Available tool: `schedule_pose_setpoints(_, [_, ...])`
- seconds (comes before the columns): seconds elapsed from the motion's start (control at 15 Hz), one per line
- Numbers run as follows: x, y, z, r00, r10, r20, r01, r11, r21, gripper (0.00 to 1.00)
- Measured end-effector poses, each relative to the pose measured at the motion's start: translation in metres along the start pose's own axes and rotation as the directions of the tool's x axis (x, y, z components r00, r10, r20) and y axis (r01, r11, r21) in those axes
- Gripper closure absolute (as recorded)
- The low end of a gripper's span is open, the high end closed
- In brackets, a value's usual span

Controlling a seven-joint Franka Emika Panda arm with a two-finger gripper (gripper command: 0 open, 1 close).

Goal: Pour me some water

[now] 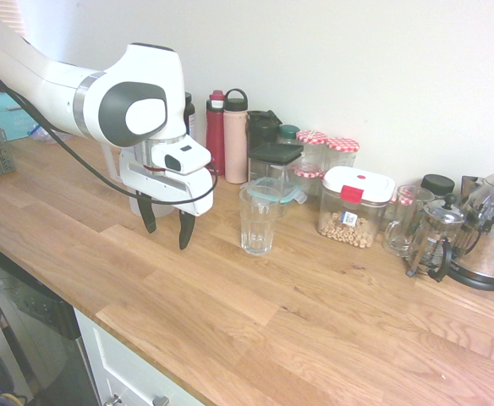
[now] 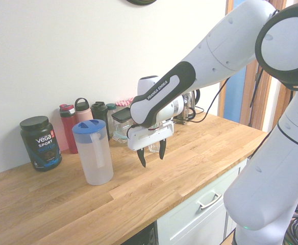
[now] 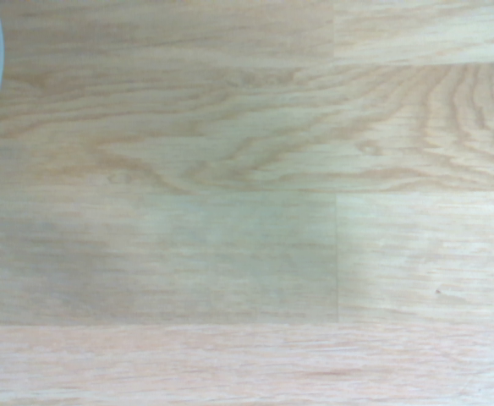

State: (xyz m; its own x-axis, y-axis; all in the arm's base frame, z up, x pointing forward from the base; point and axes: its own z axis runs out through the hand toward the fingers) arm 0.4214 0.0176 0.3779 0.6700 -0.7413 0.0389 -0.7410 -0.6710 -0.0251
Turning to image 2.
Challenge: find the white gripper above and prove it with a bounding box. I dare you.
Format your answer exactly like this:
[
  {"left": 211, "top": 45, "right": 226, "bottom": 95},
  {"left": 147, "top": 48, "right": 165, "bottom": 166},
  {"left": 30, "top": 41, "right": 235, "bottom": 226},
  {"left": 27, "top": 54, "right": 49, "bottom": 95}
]
[{"left": 127, "top": 121, "right": 176, "bottom": 168}]

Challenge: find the clear pitcher with blue lid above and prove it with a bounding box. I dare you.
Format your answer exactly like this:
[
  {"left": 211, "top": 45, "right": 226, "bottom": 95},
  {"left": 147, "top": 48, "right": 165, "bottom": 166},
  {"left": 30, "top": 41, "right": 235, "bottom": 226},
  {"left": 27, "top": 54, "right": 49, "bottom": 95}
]
[{"left": 71, "top": 118, "right": 114, "bottom": 186}]

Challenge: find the red water bottle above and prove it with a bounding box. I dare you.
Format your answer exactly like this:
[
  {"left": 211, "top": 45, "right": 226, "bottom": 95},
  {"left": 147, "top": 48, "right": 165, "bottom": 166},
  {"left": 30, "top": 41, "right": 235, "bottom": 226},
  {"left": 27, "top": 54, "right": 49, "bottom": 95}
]
[{"left": 59, "top": 103, "right": 79, "bottom": 155}]

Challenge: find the clear glass tumbler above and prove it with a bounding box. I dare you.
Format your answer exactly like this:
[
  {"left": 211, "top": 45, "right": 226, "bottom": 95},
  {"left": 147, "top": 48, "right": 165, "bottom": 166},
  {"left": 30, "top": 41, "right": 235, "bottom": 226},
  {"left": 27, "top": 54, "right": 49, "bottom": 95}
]
[{"left": 147, "top": 143, "right": 162, "bottom": 153}]

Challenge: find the glass container with teal lid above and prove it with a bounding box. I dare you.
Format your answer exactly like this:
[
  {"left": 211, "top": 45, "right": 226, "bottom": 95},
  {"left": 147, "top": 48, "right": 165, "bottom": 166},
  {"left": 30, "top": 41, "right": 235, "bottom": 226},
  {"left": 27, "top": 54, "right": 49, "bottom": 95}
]
[{"left": 112, "top": 119, "right": 129, "bottom": 144}]

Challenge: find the jar with red checkered lid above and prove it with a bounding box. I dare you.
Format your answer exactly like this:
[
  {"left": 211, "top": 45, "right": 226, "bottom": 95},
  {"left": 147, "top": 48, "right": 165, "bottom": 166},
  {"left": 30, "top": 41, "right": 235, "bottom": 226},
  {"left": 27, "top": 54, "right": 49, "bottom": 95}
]
[{"left": 115, "top": 97, "right": 135, "bottom": 108}]

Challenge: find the clear bottle with dark lid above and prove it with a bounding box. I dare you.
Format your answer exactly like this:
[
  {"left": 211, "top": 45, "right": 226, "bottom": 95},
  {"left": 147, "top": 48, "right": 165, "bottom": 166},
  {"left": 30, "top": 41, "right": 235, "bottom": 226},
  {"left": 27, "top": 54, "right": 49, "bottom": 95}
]
[{"left": 105, "top": 103, "right": 118, "bottom": 138}]

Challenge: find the glass French press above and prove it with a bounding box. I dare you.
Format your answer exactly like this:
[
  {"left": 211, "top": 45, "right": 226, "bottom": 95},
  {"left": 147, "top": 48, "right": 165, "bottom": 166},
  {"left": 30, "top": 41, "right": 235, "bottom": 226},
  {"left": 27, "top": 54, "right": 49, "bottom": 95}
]
[{"left": 181, "top": 93, "right": 196, "bottom": 122}]

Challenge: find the black shaker bottle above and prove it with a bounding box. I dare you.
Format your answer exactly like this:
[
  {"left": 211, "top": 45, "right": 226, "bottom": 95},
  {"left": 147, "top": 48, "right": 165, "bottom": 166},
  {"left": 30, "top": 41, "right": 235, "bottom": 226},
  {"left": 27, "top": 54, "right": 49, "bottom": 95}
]
[{"left": 90, "top": 101, "right": 111, "bottom": 141}]

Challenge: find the steel electric kettle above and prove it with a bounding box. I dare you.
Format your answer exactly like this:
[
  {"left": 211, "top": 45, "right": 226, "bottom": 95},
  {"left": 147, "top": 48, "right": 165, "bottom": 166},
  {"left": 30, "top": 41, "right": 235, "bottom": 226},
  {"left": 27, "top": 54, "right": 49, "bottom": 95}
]
[{"left": 188, "top": 88, "right": 202, "bottom": 115}]

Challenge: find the pink bottle with black lid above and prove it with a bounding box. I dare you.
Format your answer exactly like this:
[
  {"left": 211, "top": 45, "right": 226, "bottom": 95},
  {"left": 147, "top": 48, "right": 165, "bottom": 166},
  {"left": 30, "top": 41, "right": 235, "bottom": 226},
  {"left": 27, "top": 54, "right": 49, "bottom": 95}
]
[{"left": 74, "top": 97, "right": 94, "bottom": 126}]

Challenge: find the dark dishwasher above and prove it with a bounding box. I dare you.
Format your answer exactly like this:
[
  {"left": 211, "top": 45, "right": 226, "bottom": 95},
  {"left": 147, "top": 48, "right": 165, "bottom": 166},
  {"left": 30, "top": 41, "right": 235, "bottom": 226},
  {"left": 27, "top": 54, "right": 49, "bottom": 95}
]
[{"left": 118, "top": 220, "right": 158, "bottom": 245}]

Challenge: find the black Vega protein tub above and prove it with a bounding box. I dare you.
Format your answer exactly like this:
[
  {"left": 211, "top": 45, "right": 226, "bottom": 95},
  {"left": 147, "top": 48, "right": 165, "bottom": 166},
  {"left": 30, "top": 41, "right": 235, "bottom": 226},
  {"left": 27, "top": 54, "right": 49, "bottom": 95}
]
[{"left": 19, "top": 116, "right": 63, "bottom": 173}]

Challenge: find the metal drawer handle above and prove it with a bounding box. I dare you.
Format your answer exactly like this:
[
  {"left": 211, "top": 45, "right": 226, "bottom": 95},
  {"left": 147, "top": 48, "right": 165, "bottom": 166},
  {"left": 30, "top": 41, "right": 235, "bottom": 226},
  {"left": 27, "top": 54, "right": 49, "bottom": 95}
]
[{"left": 196, "top": 191, "right": 222, "bottom": 210}]

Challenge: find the wooden door frame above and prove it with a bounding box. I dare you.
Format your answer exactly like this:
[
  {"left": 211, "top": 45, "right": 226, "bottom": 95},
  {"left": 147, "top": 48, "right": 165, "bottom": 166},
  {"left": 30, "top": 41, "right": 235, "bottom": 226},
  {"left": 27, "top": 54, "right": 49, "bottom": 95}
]
[{"left": 225, "top": 0, "right": 296, "bottom": 133}]

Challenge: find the black round wall clock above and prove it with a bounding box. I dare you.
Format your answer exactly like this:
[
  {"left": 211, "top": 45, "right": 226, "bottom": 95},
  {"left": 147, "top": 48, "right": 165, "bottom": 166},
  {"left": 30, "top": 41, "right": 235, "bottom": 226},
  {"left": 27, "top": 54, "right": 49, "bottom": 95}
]
[{"left": 125, "top": 0, "right": 158, "bottom": 6}]

